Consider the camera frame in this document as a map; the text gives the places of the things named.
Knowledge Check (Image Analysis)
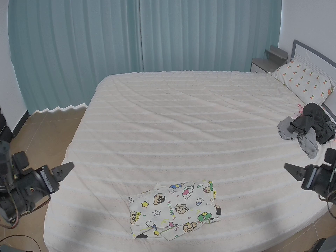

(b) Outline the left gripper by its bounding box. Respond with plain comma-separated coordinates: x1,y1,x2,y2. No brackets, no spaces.
9,165,60,220

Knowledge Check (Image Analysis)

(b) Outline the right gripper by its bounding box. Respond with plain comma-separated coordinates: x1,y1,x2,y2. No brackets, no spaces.
301,164,336,202

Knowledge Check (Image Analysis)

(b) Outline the white printed pyjama top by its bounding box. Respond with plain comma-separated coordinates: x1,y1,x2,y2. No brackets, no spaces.
128,180,222,240

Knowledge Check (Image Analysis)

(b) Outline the grey garment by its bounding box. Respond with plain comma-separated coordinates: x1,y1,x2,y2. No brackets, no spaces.
277,117,319,159

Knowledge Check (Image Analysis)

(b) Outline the black garment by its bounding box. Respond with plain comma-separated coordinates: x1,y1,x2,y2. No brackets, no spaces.
289,103,336,144

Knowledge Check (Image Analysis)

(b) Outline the white printed pillow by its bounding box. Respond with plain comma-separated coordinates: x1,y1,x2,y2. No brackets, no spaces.
271,59,335,106

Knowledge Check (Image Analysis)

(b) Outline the grey bedside table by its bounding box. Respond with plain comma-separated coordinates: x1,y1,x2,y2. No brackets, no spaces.
251,45,289,73

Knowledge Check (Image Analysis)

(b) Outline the bed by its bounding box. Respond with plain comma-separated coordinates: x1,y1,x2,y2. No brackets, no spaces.
43,40,336,249

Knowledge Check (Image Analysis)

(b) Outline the black cable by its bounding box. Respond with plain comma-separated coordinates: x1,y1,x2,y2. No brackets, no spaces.
317,192,336,216
0,193,51,229
0,235,40,252

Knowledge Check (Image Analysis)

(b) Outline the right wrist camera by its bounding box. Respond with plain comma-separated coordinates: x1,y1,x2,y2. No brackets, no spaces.
324,148,336,171

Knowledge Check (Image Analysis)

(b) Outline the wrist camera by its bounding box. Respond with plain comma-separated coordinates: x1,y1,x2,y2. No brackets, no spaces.
12,152,30,176
324,148,336,171

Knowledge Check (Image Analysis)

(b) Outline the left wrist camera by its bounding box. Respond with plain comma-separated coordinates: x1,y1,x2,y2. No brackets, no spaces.
12,152,30,176

